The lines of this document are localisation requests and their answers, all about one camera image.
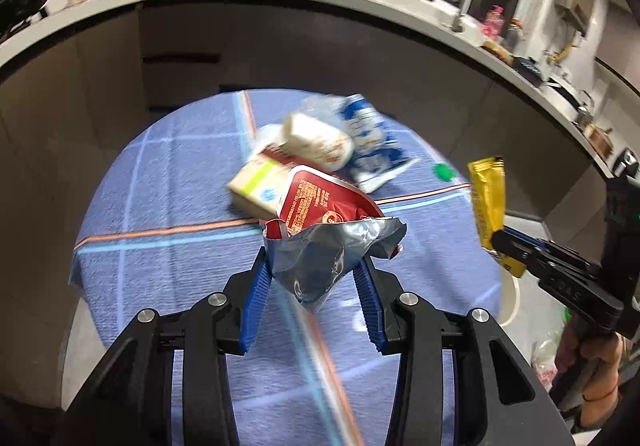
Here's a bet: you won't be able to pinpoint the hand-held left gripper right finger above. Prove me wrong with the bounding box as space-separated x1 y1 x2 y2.
352 256 576 446

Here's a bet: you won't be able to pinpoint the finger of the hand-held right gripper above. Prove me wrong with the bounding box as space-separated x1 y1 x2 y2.
504 224 556 249
491 228 551 278

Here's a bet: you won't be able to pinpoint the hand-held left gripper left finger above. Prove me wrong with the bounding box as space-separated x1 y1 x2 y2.
55 246 273 446

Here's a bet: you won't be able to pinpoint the white round trash bin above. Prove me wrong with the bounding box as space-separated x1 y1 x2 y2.
492 268 522 328

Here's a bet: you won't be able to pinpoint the yellow snack packet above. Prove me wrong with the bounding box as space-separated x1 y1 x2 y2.
467 157 527 279

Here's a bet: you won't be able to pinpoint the red and silver snack bag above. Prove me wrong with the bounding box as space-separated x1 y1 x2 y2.
260 164 407 314

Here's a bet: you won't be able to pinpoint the cream carton with green label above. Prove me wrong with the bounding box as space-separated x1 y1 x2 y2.
227 147 301 218

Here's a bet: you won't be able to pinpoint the blue and white plastic packet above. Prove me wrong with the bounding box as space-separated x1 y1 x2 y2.
339 94 422 193

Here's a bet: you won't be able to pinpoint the white packet with orange print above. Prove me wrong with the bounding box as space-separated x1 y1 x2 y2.
281 112 356 172

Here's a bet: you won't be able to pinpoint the person's right forearm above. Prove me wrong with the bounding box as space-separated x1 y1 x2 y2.
579 393 622 433

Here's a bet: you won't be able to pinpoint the person's right hand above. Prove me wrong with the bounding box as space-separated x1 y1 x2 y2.
580 335 628 400

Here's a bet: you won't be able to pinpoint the wooden steamer pot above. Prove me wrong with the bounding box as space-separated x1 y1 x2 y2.
584 122 614 158

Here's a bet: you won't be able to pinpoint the black air fryer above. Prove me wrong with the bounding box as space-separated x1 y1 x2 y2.
612 147 640 178

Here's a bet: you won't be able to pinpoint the metal kettle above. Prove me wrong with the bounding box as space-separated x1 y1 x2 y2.
574 90 597 125

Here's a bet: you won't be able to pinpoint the blue plaid tablecloth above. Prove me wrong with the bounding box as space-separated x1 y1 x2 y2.
70 88 503 446

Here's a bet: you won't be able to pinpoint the round wooden lid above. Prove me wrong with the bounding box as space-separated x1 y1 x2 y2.
481 40 514 65

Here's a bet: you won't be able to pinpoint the pink bottle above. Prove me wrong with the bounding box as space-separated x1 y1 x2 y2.
481 5 507 41

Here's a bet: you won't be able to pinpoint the dark kitchen cabinets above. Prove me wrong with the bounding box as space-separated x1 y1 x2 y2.
0 1 617 239

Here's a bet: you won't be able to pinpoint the yellow gas hose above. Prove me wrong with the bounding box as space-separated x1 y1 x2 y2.
546 42 574 66

